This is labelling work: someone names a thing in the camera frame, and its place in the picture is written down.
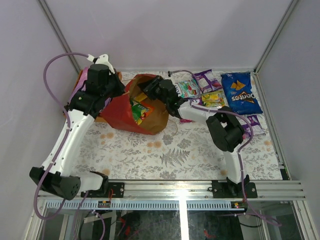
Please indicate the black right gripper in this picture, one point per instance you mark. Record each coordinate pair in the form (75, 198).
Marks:
(149, 89)

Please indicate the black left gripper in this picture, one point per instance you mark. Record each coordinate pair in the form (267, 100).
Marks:
(116, 85)

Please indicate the teal Fox's candy bag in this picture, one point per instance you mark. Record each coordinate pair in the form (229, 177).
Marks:
(187, 89)

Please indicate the red paper bag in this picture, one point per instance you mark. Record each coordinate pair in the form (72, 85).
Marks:
(118, 113)

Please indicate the green snack packet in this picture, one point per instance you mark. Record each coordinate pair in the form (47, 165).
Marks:
(139, 113)

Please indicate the purple Fox's candy bag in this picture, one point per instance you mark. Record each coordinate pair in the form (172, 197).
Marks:
(197, 101)

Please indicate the purple snack packet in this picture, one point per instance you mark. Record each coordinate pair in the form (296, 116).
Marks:
(255, 124)
(207, 81)

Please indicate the green Fox's candy bag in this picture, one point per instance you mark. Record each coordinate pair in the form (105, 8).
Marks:
(213, 99)

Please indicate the blue Doritos chip bag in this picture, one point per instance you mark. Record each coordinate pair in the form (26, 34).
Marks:
(237, 88)

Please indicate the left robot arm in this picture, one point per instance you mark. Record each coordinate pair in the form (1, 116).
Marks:
(54, 176)

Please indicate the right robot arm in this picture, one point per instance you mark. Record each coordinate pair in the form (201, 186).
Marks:
(223, 125)

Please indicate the purple pillow package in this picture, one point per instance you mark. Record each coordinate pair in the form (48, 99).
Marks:
(80, 83)

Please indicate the orange snack packet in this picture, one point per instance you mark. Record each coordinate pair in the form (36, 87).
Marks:
(141, 99)

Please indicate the floral tablecloth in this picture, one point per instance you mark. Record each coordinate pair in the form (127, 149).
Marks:
(182, 151)

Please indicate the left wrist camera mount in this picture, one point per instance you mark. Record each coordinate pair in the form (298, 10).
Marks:
(103, 60)

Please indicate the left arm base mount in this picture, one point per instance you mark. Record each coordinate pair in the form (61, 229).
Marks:
(99, 186)

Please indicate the aluminium front rail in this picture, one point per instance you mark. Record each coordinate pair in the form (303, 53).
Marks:
(265, 190)

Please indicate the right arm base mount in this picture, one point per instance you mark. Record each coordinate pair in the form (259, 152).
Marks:
(229, 190)

